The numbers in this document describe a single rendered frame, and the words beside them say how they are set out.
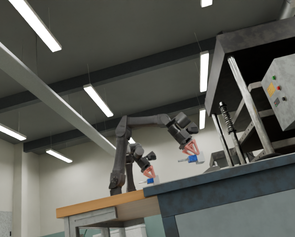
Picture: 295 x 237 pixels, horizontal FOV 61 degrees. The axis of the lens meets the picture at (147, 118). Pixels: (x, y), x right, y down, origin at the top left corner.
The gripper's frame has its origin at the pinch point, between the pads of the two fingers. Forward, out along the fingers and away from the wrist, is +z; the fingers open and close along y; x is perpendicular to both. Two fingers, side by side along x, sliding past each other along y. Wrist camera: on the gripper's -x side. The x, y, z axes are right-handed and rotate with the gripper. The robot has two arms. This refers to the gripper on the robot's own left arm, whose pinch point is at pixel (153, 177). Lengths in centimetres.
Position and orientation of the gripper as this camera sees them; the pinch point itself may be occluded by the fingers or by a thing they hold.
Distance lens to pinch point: 169.0
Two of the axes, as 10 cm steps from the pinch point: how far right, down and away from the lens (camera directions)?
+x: -7.7, 5.4, -3.4
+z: 6.3, 7.3, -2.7
